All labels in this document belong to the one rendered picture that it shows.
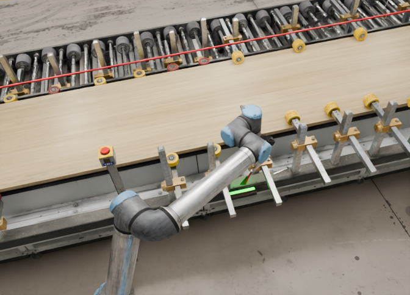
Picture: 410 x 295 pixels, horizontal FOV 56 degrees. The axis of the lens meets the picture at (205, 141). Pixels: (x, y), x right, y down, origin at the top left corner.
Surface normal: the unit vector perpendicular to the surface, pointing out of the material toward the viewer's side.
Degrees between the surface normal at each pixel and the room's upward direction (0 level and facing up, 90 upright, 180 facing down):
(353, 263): 0
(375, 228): 0
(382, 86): 0
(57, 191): 90
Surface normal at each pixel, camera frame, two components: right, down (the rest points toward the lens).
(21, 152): -0.07, -0.65
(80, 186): 0.22, 0.72
